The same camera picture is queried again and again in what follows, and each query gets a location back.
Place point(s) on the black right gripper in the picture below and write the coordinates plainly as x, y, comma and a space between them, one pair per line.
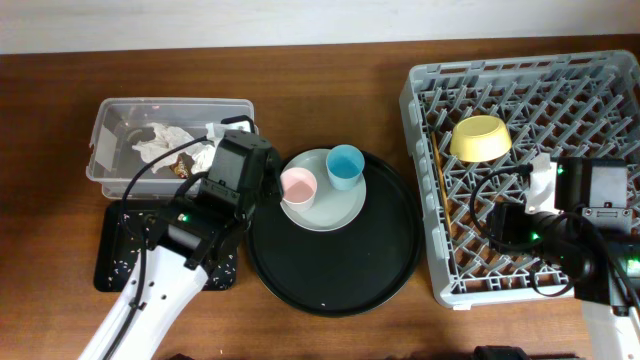
500, 223

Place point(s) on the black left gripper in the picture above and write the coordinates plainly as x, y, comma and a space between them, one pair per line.
272, 191

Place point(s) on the pink cup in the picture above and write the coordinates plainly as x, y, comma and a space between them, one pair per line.
300, 188

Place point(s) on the grey plate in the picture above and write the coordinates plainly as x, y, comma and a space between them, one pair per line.
332, 208

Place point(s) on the blue cup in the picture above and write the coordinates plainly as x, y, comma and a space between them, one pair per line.
345, 164

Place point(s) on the yellow bowl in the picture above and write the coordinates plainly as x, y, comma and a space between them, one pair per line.
480, 138

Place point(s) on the white tissue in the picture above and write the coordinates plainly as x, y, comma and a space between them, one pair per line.
169, 137

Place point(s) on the wooden chopstick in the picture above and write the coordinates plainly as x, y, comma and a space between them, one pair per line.
444, 198

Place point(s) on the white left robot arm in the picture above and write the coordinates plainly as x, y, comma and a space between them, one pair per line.
184, 242

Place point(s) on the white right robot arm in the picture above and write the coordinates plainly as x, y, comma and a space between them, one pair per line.
575, 217

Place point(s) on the grey dishwasher rack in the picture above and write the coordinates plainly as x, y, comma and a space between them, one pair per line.
581, 104

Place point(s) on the clear plastic waste bin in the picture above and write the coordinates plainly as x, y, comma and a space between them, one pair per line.
123, 122

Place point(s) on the brown snack wrapper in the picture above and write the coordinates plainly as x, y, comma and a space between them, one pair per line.
182, 166

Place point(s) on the black round tray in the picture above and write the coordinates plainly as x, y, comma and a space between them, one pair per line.
350, 270

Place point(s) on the black rectangular tray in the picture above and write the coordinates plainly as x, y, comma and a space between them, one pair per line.
115, 250

